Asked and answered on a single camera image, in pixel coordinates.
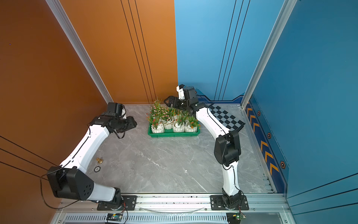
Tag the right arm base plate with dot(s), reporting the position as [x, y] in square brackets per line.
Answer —
[223, 202]

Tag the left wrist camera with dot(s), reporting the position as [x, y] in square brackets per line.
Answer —
[116, 110]

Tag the green plastic storage tray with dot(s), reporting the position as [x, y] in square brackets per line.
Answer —
[171, 133]

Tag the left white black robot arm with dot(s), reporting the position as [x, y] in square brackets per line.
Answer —
[70, 181]

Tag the black white chessboard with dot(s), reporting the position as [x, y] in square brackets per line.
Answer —
[226, 118]

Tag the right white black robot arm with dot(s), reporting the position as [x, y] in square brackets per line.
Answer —
[227, 149]

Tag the aluminium front rail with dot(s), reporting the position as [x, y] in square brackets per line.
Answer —
[185, 203]

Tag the green circuit board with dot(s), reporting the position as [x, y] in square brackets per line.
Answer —
[114, 217]
[235, 218]

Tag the left green circuit board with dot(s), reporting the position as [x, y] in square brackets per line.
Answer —
[114, 217]

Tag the orange flower pot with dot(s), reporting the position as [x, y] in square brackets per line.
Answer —
[192, 124]
[177, 113]

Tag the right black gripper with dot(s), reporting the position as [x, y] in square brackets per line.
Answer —
[172, 98]

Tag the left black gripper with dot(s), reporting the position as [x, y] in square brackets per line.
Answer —
[132, 123]

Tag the small brass fitting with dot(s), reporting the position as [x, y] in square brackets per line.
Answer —
[99, 160]

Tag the red flower pot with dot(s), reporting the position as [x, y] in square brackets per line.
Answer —
[156, 125]
[179, 124]

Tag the pink flower pot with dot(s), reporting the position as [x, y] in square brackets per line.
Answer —
[157, 110]
[167, 117]

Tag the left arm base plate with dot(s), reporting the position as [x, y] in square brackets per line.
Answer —
[123, 203]

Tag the right green circuit board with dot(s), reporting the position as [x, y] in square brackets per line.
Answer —
[235, 218]

